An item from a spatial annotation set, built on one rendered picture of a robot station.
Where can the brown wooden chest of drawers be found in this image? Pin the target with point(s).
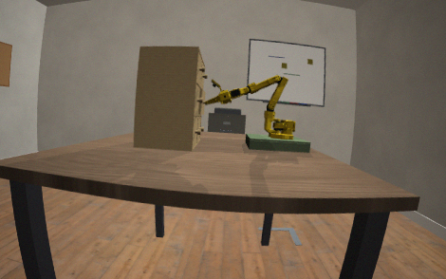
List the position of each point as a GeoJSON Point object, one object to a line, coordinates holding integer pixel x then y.
{"type": "Point", "coordinates": [165, 97]}

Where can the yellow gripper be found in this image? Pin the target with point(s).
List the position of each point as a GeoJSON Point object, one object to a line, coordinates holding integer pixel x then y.
{"type": "Point", "coordinates": [222, 97]}

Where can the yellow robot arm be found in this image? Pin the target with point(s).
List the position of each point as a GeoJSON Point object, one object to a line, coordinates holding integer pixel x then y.
{"type": "Point", "coordinates": [284, 126]}

